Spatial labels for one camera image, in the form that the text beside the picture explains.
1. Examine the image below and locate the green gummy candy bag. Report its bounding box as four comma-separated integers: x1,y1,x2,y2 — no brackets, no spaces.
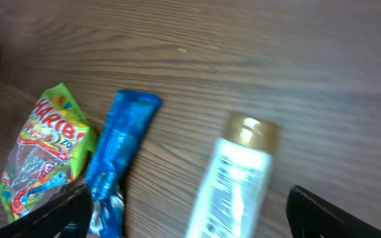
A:
0,83,97,222

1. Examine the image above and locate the blue cookie packet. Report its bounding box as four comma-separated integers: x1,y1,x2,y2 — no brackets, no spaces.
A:
85,90,161,237

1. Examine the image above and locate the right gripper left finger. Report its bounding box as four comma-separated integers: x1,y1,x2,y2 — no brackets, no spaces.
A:
0,184,93,238

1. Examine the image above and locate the white tube with gold cap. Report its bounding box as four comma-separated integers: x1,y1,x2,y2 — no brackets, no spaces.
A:
185,112,279,238

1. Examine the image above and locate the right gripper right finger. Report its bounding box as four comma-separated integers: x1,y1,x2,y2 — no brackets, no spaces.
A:
286,185,381,238

